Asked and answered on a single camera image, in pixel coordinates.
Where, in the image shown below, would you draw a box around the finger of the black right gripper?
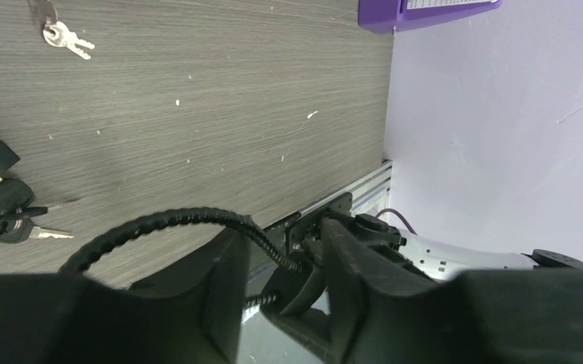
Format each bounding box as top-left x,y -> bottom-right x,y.
261,240 -> 334,363

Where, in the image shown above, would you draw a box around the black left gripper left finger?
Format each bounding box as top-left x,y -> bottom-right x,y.
0,229 -> 250,363

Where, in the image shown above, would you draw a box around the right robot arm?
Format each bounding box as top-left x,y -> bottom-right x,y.
262,213 -> 583,363

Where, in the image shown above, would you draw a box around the silver keys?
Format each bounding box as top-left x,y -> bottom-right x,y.
27,0 -> 96,61

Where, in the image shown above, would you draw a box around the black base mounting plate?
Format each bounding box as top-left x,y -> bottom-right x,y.
265,191 -> 355,257

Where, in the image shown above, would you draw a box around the black headed keys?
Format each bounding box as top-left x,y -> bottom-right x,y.
0,177 -> 80,244

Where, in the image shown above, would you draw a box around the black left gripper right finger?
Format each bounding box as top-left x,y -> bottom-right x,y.
321,218 -> 583,363

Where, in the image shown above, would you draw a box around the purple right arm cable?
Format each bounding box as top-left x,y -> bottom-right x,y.
375,208 -> 418,236

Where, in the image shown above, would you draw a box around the black cable padlock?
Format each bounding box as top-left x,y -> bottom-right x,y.
59,207 -> 308,310

